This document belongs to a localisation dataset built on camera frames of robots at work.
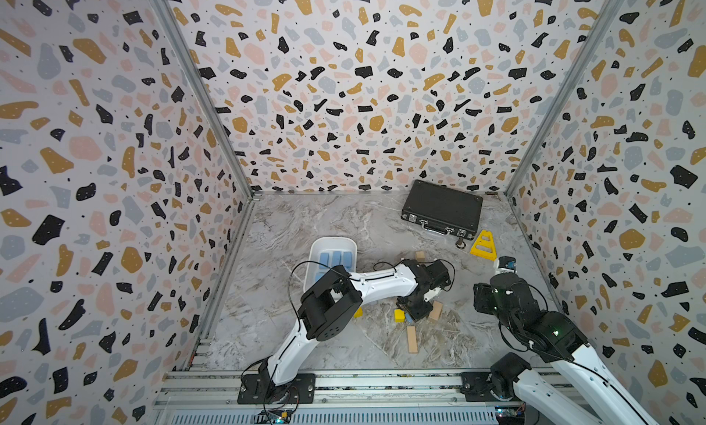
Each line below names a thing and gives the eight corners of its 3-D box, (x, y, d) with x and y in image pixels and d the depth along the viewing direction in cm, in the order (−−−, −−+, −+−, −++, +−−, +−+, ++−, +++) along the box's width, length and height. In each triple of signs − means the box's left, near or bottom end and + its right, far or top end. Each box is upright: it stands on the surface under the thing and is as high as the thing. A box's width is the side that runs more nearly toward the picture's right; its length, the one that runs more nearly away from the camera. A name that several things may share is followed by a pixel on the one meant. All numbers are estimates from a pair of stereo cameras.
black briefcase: (400, 222, 114) (401, 212, 110) (415, 185, 129) (416, 175, 124) (472, 243, 108) (476, 234, 103) (479, 202, 122) (483, 192, 118)
